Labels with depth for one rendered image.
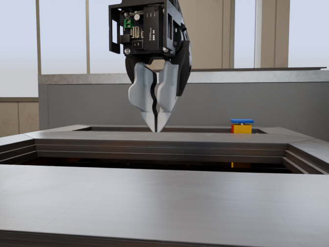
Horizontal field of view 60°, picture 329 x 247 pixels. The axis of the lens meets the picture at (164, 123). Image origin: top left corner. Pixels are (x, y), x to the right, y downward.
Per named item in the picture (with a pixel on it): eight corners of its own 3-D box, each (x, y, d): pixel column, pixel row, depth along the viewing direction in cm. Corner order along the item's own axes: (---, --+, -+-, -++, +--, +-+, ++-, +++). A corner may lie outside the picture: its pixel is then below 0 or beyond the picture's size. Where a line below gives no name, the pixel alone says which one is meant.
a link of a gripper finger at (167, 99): (143, 135, 34) (142, 57, 33) (159, 131, 40) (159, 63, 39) (168, 136, 33) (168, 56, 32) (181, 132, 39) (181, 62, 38)
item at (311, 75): (37, 84, 114) (37, 74, 114) (95, 90, 173) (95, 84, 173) (397, 81, 96) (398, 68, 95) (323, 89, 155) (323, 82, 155)
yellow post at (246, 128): (232, 190, 84) (233, 125, 82) (231, 185, 89) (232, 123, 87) (250, 190, 83) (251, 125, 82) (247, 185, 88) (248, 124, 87)
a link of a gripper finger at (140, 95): (119, 135, 35) (119, 59, 34) (139, 130, 41) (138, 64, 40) (143, 135, 34) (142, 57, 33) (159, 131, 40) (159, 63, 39)
